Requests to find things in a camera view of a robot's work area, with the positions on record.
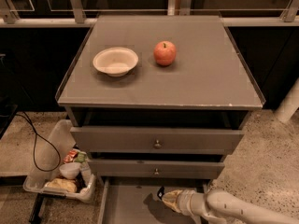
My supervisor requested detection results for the white paper bowl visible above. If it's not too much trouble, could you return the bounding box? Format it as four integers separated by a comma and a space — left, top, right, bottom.
93, 47, 138, 77

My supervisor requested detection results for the metal window railing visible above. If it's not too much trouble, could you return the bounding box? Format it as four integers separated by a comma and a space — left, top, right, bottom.
0, 0, 299, 27

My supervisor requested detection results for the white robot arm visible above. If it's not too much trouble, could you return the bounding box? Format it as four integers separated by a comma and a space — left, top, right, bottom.
157, 188, 299, 224

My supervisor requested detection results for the yellow snack bag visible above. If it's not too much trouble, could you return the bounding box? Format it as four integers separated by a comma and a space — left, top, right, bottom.
45, 178, 78, 193

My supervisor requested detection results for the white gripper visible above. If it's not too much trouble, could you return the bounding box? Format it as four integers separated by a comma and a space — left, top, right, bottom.
162, 189, 195, 217

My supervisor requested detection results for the grey drawer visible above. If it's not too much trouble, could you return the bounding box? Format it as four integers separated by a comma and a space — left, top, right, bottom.
71, 126, 244, 155
97, 177, 209, 224
89, 160, 224, 179

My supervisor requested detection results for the red apple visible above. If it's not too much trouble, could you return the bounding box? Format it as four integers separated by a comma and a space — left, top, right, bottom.
153, 41, 177, 66

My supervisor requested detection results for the grey bottom drawer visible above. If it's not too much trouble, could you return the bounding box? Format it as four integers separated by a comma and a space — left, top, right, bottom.
97, 177, 209, 224

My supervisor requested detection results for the grey top drawer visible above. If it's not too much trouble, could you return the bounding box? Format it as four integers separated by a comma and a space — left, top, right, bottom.
71, 126, 244, 155

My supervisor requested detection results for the small white cup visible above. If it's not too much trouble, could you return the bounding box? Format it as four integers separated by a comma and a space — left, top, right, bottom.
59, 162, 80, 179

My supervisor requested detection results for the green snack packet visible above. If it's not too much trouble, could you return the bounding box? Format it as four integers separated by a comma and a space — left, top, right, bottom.
74, 152, 87, 163

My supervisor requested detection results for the grey drawer cabinet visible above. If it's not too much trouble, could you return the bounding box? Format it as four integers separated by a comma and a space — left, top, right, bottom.
55, 14, 266, 224

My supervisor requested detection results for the white pipe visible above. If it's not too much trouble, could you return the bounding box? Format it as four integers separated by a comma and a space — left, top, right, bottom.
275, 78, 299, 122

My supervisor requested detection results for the dark blue rxbar wrapper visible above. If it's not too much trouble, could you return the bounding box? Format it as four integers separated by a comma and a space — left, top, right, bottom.
157, 187, 165, 200

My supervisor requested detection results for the white plastic bottle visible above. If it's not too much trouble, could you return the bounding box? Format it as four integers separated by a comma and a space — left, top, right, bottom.
79, 162, 92, 185

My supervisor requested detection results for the black cable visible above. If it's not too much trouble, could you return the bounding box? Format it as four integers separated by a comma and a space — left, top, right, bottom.
14, 110, 62, 173

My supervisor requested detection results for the clear plastic storage bin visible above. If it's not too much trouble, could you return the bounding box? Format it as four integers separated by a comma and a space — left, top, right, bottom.
23, 148, 95, 203

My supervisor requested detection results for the grey middle drawer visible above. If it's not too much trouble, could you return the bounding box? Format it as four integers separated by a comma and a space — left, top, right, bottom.
89, 160, 224, 179

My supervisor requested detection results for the red snack packet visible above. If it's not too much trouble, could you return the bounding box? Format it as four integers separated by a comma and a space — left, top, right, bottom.
63, 149, 78, 163

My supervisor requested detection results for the clear plastic bin lid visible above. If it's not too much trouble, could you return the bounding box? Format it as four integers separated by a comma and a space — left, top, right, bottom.
23, 119, 76, 192

